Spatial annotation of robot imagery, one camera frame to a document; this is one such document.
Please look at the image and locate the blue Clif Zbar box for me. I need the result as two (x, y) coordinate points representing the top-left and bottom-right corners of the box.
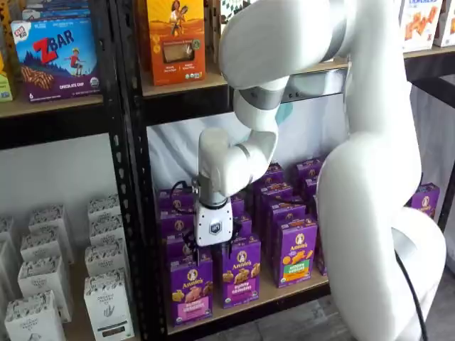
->
(21, 0), (92, 21)
(10, 17), (102, 103)

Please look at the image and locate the black metal shelf rack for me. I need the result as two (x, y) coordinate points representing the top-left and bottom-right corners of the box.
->
(0, 0), (125, 341)
(106, 0), (455, 341)

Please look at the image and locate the green Bobo's box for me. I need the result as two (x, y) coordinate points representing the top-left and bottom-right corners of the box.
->
(0, 69), (14, 103)

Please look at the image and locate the purple Annie's snack box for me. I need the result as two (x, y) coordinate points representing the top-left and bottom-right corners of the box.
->
(405, 183), (441, 217)

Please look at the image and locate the purple Annie's box violet patch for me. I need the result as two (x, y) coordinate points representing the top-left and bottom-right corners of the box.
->
(220, 234), (262, 309)
(230, 195), (246, 217)
(232, 212), (253, 242)

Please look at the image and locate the yellow Bobo's box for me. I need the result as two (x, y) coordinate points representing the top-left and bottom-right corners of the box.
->
(0, 0), (23, 77)

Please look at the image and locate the purple Annie's box pink patch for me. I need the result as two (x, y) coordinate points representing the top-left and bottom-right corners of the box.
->
(169, 248), (214, 328)
(157, 188), (196, 213)
(166, 234), (200, 262)
(159, 210), (196, 235)

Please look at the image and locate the Simple Mills sweet thins box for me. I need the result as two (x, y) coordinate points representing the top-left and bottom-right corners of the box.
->
(213, 0), (255, 36)

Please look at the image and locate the white organic pantry box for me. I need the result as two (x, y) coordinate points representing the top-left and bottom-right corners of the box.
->
(4, 291), (67, 341)
(83, 269), (135, 341)
(17, 255), (74, 323)
(20, 227), (74, 266)
(85, 243), (127, 276)
(87, 194), (121, 220)
(88, 216), (125, 246)
(28, 205), (74, 235)

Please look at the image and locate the white cracker box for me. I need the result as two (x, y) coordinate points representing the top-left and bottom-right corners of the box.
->
(433, 0), (455, 48)

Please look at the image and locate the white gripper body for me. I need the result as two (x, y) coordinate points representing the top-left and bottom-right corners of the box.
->
(193, 197), (236, 249)

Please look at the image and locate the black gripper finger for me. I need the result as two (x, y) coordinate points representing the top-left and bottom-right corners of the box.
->
(225, 221), (245, 262)
(181, 230), (202, 266)

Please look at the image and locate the orange Revival snack box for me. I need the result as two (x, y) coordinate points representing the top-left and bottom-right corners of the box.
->
(136, 0), (207, 86)

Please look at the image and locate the pretzel crackers sea salt box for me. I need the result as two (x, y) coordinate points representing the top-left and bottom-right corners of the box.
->
(397, 0), (445, 53)

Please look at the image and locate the purple Annie's box green patch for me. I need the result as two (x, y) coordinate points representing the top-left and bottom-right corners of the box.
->
(258, 183), (294, 207)
(266, 198), (307, 228)
(275, 217), (319, 288)
(252, 162), (285, 191)

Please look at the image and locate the white backdrop sheet teal logo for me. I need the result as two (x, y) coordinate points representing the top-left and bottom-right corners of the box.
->
(147, 70), (351, 193)

